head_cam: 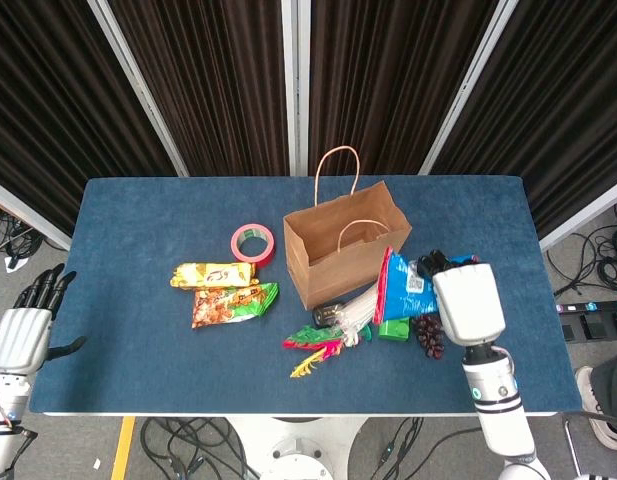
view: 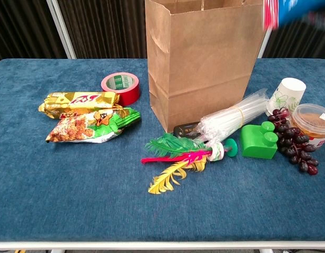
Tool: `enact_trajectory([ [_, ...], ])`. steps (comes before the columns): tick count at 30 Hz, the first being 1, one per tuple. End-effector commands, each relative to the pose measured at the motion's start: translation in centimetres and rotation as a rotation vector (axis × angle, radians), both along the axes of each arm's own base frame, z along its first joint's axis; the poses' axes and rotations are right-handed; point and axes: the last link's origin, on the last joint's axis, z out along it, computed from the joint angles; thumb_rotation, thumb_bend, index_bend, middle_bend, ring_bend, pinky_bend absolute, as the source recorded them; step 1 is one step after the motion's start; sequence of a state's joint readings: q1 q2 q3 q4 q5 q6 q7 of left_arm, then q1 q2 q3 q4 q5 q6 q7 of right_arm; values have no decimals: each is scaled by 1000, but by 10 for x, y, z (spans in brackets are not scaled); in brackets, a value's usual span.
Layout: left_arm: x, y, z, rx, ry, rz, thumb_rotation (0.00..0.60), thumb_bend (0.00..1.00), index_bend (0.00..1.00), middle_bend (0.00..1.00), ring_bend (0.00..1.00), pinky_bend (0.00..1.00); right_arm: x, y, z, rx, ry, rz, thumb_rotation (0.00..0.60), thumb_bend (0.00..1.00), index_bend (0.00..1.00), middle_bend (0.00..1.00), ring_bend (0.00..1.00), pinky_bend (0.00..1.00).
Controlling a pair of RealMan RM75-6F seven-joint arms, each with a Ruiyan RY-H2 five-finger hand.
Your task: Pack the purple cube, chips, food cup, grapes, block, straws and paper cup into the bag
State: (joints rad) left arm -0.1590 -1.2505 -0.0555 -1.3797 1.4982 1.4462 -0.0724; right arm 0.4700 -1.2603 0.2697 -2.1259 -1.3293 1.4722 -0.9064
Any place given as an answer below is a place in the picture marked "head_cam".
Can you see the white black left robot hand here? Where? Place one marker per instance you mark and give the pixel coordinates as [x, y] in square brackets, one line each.
[20, 340]

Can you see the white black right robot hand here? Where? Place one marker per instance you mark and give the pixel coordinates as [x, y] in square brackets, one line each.
[470, 305]

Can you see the dark purple grape bunch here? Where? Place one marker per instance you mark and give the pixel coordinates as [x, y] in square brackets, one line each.
[430, 337]

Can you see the blue snack bag red edges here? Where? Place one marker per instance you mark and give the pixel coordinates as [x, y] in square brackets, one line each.
[403, 295]

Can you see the green toy building block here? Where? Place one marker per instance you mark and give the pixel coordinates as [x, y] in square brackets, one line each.
[394, 331]

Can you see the bundle of clear straws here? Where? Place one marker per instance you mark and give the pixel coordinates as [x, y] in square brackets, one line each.
[360, 310]

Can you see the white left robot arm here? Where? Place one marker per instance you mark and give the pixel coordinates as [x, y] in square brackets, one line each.
[3, 450]

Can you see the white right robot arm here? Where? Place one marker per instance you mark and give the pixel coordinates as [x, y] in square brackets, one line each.
[493, 395]

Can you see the green orange snack packet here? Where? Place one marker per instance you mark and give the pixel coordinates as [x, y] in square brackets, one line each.
[228, 305]

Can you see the white paper scrap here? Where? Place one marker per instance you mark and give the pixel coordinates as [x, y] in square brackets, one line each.
[15, 265]

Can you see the blue table cloth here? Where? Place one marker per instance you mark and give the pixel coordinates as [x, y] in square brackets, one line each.
[163, 360]

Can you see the yellow floor tape strip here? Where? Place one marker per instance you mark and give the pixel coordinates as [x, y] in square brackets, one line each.
[123, 450]

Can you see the colourful feather shuttlecock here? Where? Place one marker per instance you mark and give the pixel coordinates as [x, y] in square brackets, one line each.
[313, 337]

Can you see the dark trouser leg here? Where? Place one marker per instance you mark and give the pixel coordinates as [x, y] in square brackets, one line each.
[613, 380]

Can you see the golden snack packet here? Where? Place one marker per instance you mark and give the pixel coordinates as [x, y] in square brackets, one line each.
[213, 275]

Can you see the red tape roll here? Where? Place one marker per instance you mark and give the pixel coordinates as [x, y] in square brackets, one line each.
[268, 257]

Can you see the dark pleated partition panel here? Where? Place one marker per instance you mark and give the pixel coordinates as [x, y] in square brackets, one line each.
[48, 100]
[388, 75]
[563, 100]
[213, 75]

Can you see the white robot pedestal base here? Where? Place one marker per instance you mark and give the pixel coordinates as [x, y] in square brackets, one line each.
[298, 445]

